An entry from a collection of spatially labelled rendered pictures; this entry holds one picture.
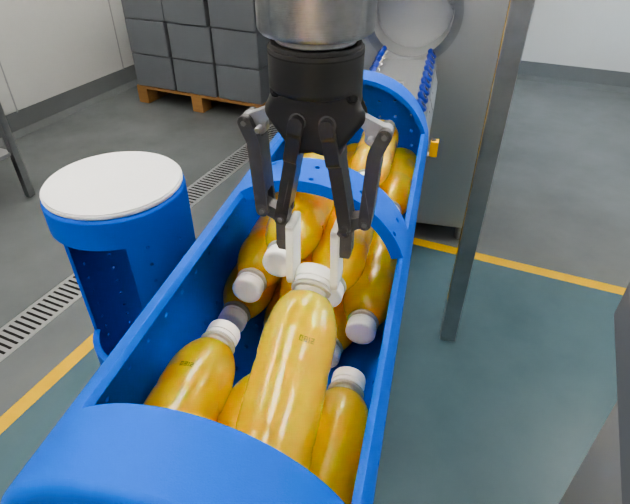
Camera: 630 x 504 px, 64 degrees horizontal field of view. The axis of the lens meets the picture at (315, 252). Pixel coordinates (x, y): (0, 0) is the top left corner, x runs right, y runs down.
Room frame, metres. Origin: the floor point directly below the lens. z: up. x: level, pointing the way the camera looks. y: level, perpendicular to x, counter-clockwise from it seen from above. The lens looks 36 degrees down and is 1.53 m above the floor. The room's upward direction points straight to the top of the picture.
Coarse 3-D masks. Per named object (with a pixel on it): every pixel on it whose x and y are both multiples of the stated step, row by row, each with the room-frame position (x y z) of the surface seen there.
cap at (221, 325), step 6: (210, 324) 0.41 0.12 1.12; (216, 324) 0.41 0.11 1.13; (222, 324) 0.41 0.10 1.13; (228, 324) 0.41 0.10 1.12; (210, 330) 0.40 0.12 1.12; (216, 330) 0.40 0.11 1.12; (222, 330) 0.40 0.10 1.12; (228, 330) 0.40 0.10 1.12; (234, 330) 0.41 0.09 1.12; (228, 336) 0.40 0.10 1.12; (234, 336) 0.40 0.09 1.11; (234, 342) 0.40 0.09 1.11
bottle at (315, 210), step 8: (296, 192) 0.58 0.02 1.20; (296, 200) 0.56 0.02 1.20; (304, 200) 0.56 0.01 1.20; (312, 200) 0.57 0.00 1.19; (320, 200) 0.58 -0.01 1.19; (328, 200) 0.59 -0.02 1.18; (296, 208) 0.54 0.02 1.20; (304, 208) 0.54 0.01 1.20; (312, 208) 0.55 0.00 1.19; (320, 208) 0.56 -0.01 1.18; (328, 208) 0.58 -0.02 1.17; (304, 216) 0.53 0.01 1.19; (312, 216) 0.54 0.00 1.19; (320, 216) 0.55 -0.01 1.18; (328, 216) 0.58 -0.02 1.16; (272, 224) 0.52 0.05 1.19; (304, 224) 0.52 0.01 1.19; (312, 224) 0.53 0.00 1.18; (320, 224) 0.54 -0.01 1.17; (272, 232) 0.51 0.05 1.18; (304, 232) 0.51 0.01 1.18; (312, 232) 0.52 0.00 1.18; (320, 232) 0.53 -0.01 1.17; (272, 240) 0.51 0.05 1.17; (304, 240) 0.50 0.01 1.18; (312, 240) 0.51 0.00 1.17; (304, 248) 0.50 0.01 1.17; (312, 248) 0.51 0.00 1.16; (304, 256) 0.50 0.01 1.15
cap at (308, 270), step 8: (304, 264) 0.40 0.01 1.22; (312, 264) 0.40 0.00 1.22; (320, 264) 0.40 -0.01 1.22; (296, 272) 0.40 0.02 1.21; (304, 272) 0.39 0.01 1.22; (312, 272) 0.39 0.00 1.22; (320, 272) 0.39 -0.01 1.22; (328, 272) 0.40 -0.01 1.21; (320, 280) 0.38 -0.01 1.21; (328, 280) 0.39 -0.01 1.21
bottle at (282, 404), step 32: (320, 288) 0.38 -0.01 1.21; (288, 320) 0.33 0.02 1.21; (320, 320) 0.34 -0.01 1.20; (288, 352) 0.31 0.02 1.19; (320, 352) 0.31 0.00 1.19; (256, 384) 0.29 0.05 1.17; (288, 384) 0.28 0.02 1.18; (320, 384) 0.29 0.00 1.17; (256, 416) 0.26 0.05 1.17; (288, 416) 0.26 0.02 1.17; (320, 416) 0.28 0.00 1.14; (288, 448) 0.24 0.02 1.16
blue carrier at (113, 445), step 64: (320, 192) 0.54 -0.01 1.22; (384, 192) 0.58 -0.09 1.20; (192, 256) 0.43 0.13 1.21; (192, 320) 0.49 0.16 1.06; (256, 320) 0.56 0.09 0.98; (128, 384) 0.35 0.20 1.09; (384, 384) 0.32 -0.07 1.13; (64, 448) 0.20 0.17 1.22; (128, 448) 0.19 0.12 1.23; (192, 448) 0.19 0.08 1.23; (256, 448) 0.19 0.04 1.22
